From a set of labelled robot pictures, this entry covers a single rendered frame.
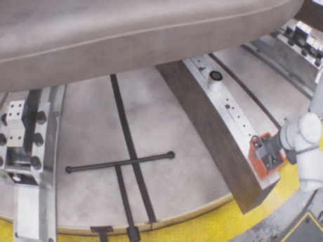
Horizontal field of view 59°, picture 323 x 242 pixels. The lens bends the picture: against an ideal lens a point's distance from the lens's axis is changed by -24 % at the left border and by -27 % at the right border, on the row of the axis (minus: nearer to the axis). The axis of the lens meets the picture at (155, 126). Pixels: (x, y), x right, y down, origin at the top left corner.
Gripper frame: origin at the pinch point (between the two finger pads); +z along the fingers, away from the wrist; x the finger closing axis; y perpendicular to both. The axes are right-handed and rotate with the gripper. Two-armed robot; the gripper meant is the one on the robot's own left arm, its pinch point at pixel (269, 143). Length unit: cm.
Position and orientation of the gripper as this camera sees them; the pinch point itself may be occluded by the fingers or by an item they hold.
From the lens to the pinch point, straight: 116.5
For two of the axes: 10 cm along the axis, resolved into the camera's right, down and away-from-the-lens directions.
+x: -8.8, 4.3, -1.7
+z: -1.1, 1.7, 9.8
